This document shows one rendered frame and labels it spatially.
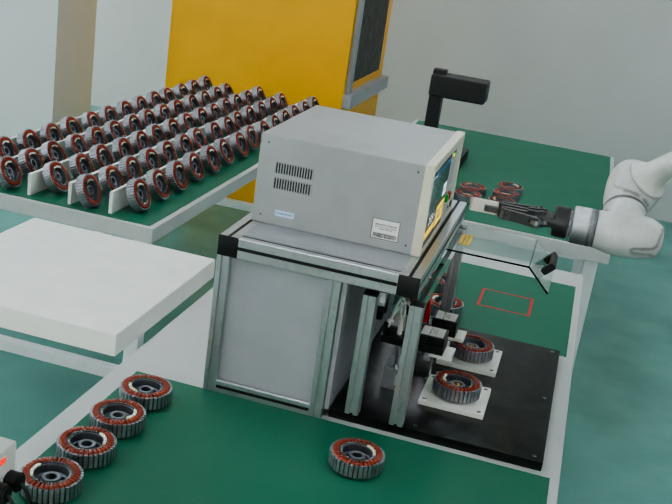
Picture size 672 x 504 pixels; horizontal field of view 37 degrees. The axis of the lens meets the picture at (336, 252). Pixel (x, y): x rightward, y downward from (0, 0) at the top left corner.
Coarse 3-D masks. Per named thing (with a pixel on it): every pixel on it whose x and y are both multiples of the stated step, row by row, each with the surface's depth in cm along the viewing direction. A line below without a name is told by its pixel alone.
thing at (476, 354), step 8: (472, 336) 259; (456, 344) 253; (464, 344) 258; (472, 344) 257; (480, 344) 258; (488, 344) 255; (456, 352) 253; (464, 352) 251; (472, 352) 250; (480, 352) 251; (488, 352) 252; (464, 360) 251; (472, 360) 251; (480, 360) 251; (488, 360) 253
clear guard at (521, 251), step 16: (464, 224) 266; (480, 240) 254; (496, 240) 256; (512, 240) 258; (528, 240) 260; (480, 256) 242; (496, 256) 244; (512, 256) 245; (528, 256) 247; (544, 256) 258; (544, 288) 241
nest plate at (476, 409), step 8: (432, 376) 241; (432, 384) 237; (424, 392) 232; (432, 392) 233; (488, 392) 237; (424, 400) 229; (432, 400) 229; (440, 400) 230; (480, 400) 233; (440, 408) 228; (448, 408) 227; (456, 408) 227; (464, 408) 228; (472, 408) 228; (480, 408) 229; (472, 416) 226; (480, 416) 226
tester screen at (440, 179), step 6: (450, 162) 237; (444, 168) 228; (438, 174) 220; (444, 174) 230; (438, 180) 222; (444, 180) 233; (438, 186) 224; (432, 192) 217; (438, 192) 227; (432, 198) 219; (438, 198) 229; (432, 204) 221; (438, 204) 232; (432, 210) 223; (426, 222) 218; (432, 222) 228; (426, 228) 220; (432, 228) 230
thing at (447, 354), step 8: (424, 328) 232; (432, 328) 233; (440, 328) 234; (384, 336) 231; (392, 336) 231; (400, 336) 231; (424, 336) 229; (432, 336) 229; (440, 336) 229; (400, 344) 231; (424, 344) 229; (432, 344) 229; (440, 344) 228; (400, 352) 232; (432, 352) 229; (440, 352) 229; (448, 352) 231; (448, 360) 229
